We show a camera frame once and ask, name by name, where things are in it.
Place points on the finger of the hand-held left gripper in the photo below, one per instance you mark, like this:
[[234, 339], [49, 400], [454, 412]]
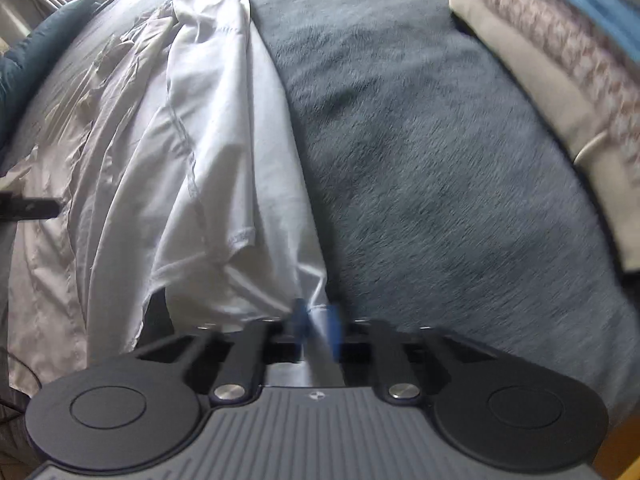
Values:
[[35, 206]]

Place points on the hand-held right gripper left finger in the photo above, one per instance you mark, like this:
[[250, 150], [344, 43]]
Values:
[[300, 322]]

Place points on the teal duvet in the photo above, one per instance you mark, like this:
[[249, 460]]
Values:
[[35, 55]]

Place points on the checked folded garment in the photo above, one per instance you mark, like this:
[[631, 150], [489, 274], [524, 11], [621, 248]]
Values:
[[560, 35]]

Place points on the grey bed blanket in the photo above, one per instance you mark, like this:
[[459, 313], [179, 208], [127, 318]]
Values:
[[425, 185]]

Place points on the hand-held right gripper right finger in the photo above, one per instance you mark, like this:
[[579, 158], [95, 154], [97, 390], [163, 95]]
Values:
[[334, 330]]

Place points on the white shirt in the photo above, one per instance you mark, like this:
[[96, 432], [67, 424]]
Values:
[[210, 160]]

